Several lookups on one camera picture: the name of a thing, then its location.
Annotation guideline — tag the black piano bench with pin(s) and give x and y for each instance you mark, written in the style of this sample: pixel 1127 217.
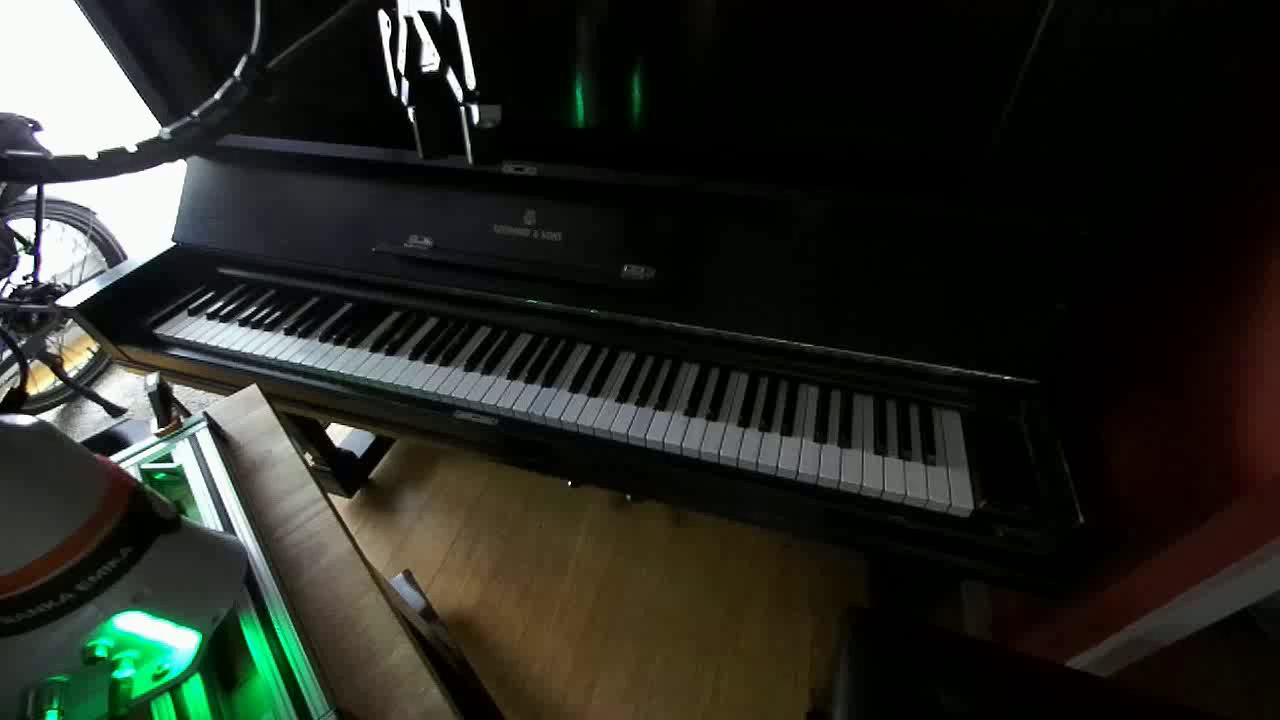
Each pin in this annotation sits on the black piano bench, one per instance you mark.
pixel 909 668

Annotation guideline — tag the black upright piano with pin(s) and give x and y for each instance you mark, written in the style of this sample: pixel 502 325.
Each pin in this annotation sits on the black upright piano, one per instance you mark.
pixel 856 268

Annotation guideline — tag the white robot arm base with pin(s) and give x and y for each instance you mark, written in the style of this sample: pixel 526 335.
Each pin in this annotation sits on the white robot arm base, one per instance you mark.
pixel 136 588

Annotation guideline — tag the bicycle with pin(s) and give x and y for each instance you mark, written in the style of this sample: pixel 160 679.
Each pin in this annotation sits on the bicycle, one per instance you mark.
pixel 44 249

